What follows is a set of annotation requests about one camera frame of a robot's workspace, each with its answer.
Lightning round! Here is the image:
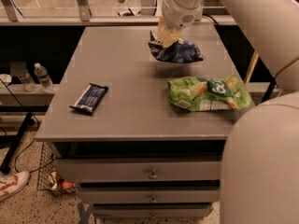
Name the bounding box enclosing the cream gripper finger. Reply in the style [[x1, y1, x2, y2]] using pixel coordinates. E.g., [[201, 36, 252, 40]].
[[156, 17, 164, 43], [162, 29, 183, 48]]

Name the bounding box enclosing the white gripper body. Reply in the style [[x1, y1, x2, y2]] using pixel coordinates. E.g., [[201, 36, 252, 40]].
[[162, 0, 204, 29]]

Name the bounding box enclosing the grey drawer cabinet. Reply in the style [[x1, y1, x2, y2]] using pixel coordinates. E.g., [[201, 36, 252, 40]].
[[36, 23, 242, 219]]

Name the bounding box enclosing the middle drawer knob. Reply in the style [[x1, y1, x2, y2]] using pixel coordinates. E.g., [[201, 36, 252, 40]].
[[149, 195, 157, 203]]

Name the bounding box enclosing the left clear water bottle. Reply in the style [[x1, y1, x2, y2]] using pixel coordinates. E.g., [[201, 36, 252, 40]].
[[19, 71, 36, 92]]

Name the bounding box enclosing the drawer knob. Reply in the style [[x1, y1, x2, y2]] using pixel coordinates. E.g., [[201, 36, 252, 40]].
[[149, 195, 157, 203], [149, 169, 158, 180]]

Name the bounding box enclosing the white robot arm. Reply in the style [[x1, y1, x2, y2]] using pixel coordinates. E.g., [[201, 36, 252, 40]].
[[162, 0, 299, 224]]

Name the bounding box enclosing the white orange sneaker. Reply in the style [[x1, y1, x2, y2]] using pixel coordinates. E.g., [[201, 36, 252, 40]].
[[0, 171, 30, 202]]

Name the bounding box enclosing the clear water bottle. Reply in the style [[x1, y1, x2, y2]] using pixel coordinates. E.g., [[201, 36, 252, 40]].
[[19, 71, 36, 92], [35, 63, 54, 93]]

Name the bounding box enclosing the black cable on floor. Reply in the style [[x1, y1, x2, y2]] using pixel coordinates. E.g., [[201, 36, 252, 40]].
[[0, 77, 56, 174]]

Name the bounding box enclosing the black metal bar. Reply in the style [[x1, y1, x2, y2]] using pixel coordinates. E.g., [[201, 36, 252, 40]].
[[0, 113, 35, 174]]

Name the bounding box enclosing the blue chip bag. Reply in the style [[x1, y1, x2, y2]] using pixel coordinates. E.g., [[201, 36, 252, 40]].
[[148, 33, 204, 63]]

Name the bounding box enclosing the yellow wooden pole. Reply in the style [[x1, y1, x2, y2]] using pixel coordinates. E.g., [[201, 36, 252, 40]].
[[244, 50, 259, 84]]

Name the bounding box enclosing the black wire basket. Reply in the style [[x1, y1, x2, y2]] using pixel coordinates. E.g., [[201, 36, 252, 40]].
[[37, 144, 76, 196]]

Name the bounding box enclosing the top drawer knob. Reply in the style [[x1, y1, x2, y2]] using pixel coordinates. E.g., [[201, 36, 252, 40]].
[[149, 169, 158, 180]]

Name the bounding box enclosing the grey metal railing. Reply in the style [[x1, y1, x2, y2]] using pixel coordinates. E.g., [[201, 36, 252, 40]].
[[0, 0, 237, 27]]

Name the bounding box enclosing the green chip bag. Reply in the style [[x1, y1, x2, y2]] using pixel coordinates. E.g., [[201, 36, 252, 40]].
[[168, 74, 251, 112]]

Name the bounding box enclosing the right clear water bottle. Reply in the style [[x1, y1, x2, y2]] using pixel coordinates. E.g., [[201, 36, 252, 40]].
[[35, 63, 54, 93]]

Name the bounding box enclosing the blue rxbar blueberry bar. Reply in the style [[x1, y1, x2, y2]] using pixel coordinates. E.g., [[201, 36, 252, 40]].
[[70, 83, 108, 115]]

